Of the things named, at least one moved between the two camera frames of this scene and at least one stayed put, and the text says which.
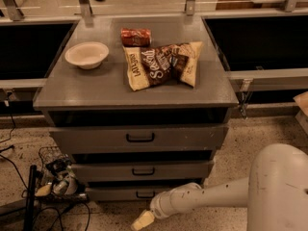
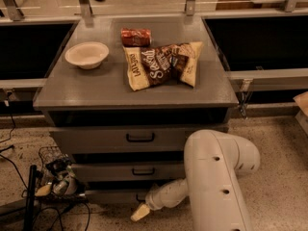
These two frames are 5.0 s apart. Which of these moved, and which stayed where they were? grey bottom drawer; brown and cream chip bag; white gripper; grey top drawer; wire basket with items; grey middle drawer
Moved: white gripper; grey bottom drawer
Stayed: grey top drawer; grey middle drawer; brown and cream chip bag; wire basket with items
